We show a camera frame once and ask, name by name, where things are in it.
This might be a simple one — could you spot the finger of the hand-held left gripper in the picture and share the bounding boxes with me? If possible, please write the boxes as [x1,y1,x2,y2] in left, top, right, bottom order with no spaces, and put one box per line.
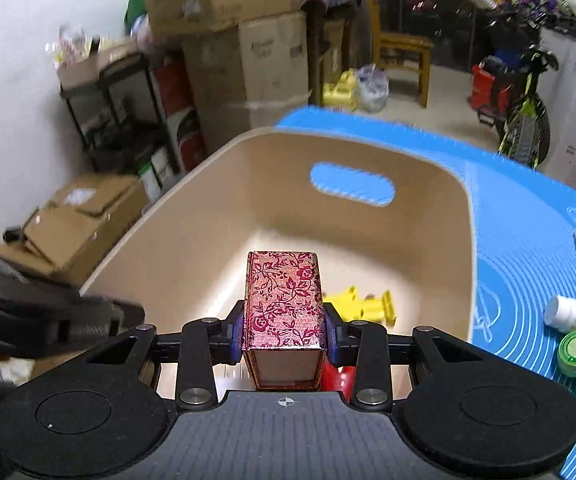
[43,294,147,357]

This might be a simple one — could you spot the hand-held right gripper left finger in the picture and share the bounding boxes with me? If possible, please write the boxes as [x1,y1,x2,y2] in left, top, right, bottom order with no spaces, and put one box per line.
[84,300,247,409]

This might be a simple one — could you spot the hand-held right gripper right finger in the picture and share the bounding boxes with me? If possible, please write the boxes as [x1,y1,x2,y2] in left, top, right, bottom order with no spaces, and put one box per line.
[322,300,488,408]

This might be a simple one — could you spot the yellow plastic toy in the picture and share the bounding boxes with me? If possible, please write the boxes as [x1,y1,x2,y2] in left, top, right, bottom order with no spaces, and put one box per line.
[324,286,399,324]

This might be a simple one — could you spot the red handled pliers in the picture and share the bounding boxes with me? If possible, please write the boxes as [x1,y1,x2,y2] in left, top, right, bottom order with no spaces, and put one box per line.
[322,362,358,402]

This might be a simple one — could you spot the red floral patterned box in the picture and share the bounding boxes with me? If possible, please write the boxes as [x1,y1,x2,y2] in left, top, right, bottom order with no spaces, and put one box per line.
[242,250,329,392]

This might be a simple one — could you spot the beige plastic storage bin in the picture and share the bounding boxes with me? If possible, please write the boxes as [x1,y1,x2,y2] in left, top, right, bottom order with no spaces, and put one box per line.
[79,127,478,402]

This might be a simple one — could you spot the torn cardboard box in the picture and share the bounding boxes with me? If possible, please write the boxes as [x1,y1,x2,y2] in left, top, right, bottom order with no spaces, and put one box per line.
[0,172,149,287]

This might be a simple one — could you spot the black shelf cart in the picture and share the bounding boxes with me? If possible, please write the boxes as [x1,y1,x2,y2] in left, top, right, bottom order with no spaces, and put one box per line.
[60,52,185,172]

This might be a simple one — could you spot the red and white carton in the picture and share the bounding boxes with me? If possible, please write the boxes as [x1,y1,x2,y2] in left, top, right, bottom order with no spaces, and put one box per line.
[167,107,207,172]

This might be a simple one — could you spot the blue silicone baking mat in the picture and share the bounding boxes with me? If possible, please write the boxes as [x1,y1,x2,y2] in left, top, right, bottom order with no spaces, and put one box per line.
[274,105,576,480]

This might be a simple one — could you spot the taped cardboard box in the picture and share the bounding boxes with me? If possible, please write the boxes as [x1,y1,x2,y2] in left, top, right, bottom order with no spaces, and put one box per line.
[197,92,315,157]

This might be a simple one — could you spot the small white bottle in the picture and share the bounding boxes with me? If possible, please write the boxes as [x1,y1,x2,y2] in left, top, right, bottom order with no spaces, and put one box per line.
[544,294,576,334]

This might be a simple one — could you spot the low cardboard box with clutter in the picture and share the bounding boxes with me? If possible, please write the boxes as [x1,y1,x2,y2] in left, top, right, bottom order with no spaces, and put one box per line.
[56,40,140,92]

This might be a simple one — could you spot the yellow toy truck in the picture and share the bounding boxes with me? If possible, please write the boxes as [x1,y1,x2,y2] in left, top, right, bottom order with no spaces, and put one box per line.
[321,68,359,111]

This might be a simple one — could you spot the clear plastic bag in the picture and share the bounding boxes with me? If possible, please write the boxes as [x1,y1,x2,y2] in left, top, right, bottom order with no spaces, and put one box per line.
[355,63,391,114]

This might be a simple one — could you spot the large plain cardboard box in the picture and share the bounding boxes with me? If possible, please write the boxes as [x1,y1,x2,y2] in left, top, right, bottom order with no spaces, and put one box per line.
[182,12,315,107]

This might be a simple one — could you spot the green and black bicycle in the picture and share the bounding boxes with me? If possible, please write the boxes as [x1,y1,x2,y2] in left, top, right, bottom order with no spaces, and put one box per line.
[464,0,561,169]

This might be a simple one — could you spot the wooden chair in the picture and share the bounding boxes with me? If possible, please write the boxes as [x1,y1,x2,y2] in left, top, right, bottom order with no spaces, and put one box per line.
[362,0,436,109]

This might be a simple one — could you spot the green cloth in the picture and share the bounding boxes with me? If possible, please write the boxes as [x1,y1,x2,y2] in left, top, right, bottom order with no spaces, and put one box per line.
[123,0,149,37]

